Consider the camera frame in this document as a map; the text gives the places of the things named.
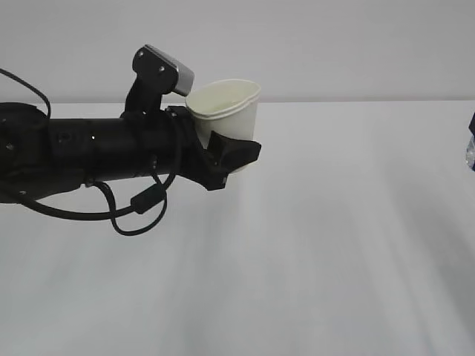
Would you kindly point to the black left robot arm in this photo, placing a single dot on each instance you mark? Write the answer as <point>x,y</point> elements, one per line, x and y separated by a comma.
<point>41,157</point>

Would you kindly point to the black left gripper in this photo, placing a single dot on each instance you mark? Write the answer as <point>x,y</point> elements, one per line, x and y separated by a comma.
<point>168,141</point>

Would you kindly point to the white paper cup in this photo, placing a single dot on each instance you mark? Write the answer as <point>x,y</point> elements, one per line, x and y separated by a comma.
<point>227,107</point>

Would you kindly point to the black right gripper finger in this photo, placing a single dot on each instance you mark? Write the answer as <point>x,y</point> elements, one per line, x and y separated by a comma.
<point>472,125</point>

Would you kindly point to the clear water bottle green label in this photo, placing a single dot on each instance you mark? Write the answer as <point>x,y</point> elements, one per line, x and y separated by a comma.
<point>470,154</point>

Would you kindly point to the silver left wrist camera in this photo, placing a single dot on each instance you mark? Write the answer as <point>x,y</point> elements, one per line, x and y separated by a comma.
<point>157,74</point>

